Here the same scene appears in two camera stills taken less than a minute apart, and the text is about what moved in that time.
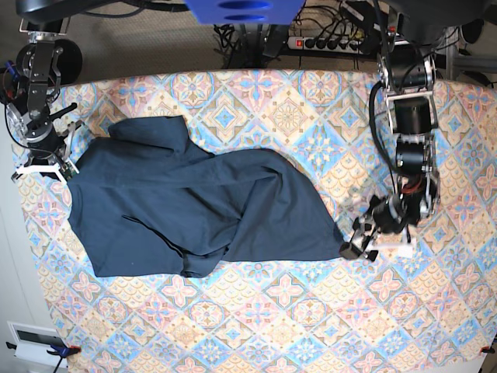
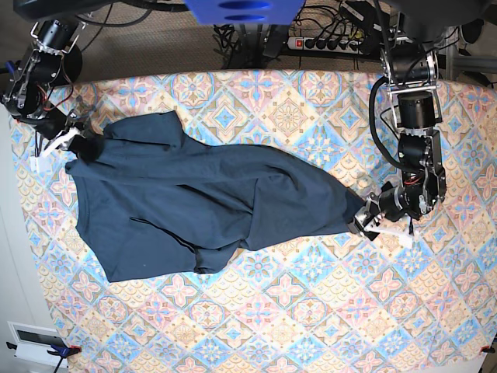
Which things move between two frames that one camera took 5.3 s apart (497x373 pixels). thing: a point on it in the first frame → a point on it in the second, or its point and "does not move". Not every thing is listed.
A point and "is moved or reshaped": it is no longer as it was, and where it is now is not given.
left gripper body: [50, 154] → [56, 122]
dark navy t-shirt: [145, 199] is moved or reshaped
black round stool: [69, 62] does not move
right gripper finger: [351, 252] → [356, 225]
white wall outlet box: [38, 345] does not move
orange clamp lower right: [488, 350] does not move
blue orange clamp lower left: [61, 352] does not move
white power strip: [347, 46] does not move
